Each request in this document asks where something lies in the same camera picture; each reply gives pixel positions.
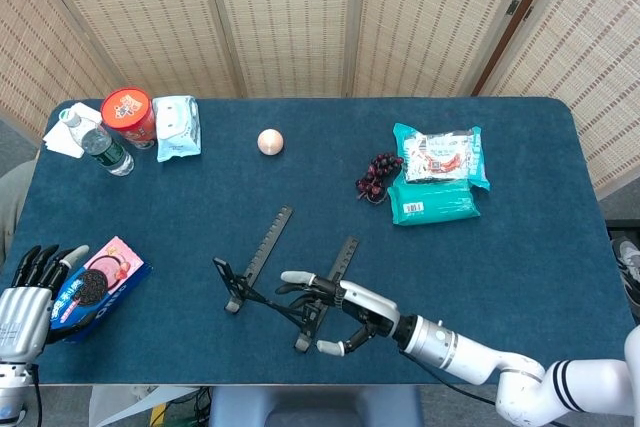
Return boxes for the light blue wipes pack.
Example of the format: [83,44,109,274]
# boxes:
[152,95,202,163]

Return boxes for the white paper sheet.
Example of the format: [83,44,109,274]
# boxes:
[42,101,104,159]

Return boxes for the blue table cloth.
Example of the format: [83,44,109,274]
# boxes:
[0,96,639,388]

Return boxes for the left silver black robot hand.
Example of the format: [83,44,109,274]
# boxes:
[0,244,99,363]

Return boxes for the teal barcode snack pack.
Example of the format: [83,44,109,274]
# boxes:
[387,179,482,227]

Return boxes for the red instant noodle cup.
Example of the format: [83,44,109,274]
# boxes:
[100,87,158,150]

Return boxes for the teal clear-window snack pack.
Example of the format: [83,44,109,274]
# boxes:
[392,122,492,193]

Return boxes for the clear green-label water bottle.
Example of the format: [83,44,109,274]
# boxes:
[58,109,135,177]

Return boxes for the bamboo folding screen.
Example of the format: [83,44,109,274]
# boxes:
[0,0,640,198]

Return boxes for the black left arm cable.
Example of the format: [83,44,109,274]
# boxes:
[27,364,44,427]

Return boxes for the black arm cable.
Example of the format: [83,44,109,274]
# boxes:
[399,350,501,408]
[27,364,44,427]

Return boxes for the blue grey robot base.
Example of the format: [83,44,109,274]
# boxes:
[207,385,425,427]

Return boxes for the brown wooden post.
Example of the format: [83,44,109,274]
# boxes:
[472,0,566,96]

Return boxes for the dark red grape bunch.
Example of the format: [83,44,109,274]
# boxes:
[355,152,404,204]

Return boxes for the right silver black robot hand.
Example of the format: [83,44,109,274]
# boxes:
[274,270,404,357]

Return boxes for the blue pink Oreo box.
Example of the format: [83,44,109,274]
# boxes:
[49,235,153,345]

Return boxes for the pale pink ball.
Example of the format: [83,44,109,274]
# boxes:
[257,128,285,156]

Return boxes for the grey black sneaker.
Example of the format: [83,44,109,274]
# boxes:
[610,236,640,318]

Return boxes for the tangled floor cables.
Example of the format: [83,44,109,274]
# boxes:
[149,386,214,427]

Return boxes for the black folding laptop stand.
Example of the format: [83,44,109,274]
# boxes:
[212,205,360,354]

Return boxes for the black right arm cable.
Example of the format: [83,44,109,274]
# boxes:
[399,350,501,408]

